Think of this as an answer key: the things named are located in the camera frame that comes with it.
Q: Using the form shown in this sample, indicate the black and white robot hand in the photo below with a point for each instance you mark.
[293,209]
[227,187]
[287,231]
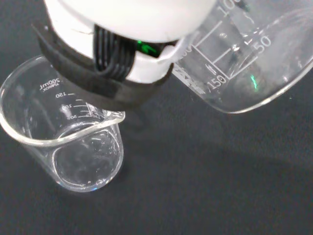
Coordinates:
[122,17]

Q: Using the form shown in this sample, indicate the clear glass beaker 200ml print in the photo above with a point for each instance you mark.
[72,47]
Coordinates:
[85,159]

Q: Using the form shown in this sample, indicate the black bench cloth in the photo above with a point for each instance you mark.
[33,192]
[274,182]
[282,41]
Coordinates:
[207,183]

